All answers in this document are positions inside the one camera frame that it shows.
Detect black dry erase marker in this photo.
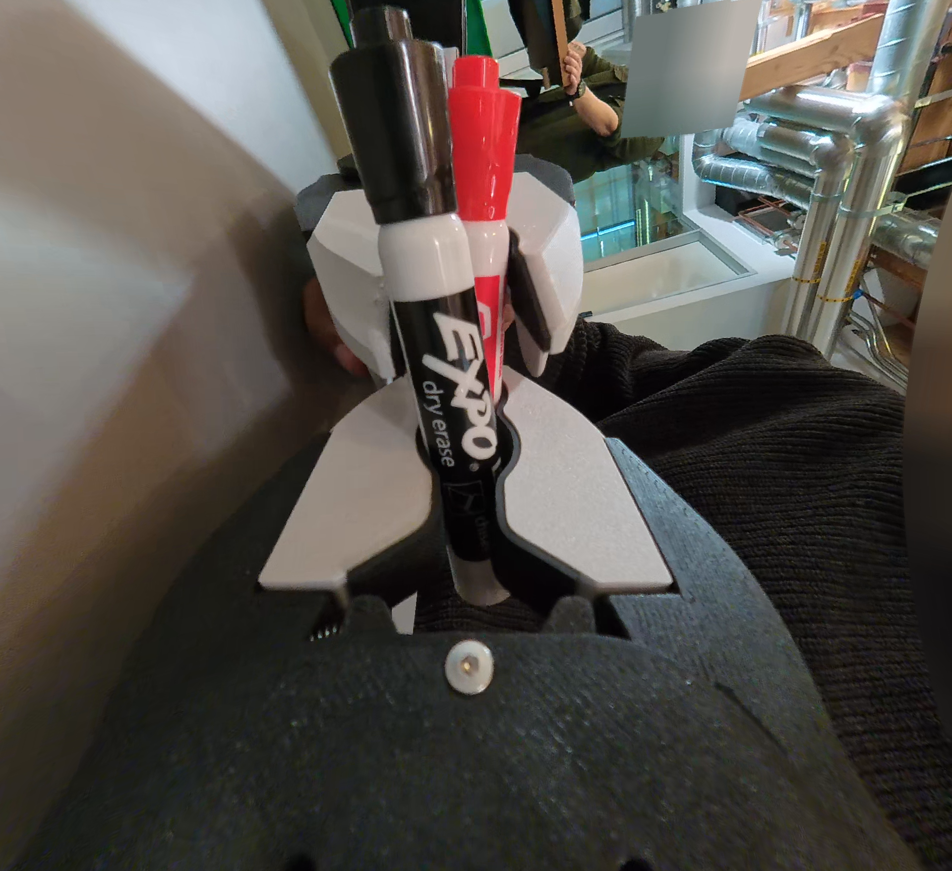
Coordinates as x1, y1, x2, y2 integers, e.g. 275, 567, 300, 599
329, 4, 510, 604

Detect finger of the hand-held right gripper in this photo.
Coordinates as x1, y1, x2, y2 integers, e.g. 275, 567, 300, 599
506, 172, 583, 377
307, 175, 409, 387

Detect white ledge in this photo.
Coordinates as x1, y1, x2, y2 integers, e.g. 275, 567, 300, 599
580, 209, 760, 325

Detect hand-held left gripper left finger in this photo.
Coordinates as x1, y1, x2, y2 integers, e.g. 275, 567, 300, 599
258, 384, 436, 589

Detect person's right hand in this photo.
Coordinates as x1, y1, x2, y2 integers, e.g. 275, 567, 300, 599
302, 275, 373, 377

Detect wooden beam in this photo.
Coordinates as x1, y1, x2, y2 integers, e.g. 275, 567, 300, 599
744, 14, 904, 102

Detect silver ventilation ducts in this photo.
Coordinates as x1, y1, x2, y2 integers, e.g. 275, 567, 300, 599
692, 0, 952, 396

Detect red dry erase marker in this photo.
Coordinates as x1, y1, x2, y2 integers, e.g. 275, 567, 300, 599
448, 55, 522, 396

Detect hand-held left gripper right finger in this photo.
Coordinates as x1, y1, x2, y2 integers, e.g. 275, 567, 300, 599
497, 379, 674, 595

